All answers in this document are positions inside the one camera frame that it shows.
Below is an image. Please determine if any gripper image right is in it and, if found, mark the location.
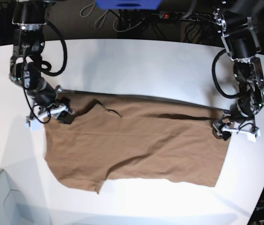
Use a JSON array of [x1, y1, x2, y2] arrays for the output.
[[212, 110, 260, 141]]

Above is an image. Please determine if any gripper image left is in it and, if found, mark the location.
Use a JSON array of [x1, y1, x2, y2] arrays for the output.
[[28, 85, 74, 125]]

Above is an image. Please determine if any brown t-shirt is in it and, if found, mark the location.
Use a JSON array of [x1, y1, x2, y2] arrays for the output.
[[45, 94, 229, 192]]

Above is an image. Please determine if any grey bin at corner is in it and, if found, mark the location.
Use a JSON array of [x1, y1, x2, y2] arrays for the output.
[[0, 170, 25, 225]]

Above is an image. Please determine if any blue plastic box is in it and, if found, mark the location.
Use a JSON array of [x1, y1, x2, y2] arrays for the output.
[[95, 0, 161, 10]]

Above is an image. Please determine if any black power strip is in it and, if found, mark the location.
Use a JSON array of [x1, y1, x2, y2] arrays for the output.
[[157, 11, 214, 22]]

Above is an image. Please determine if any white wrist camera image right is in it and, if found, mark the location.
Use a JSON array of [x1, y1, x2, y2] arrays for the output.
[[247, 130, 261, 143]]

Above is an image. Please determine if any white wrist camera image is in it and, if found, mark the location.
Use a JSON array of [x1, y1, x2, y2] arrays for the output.
[[247, 130, 261, 143], [25, 118, 41, 131]]

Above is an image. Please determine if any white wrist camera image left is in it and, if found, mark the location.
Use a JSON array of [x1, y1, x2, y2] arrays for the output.
[[25, 118, 41, 131]]

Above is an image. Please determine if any grey looped cable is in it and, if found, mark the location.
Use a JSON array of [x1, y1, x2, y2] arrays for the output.
[[80, 4, 128, 32]]

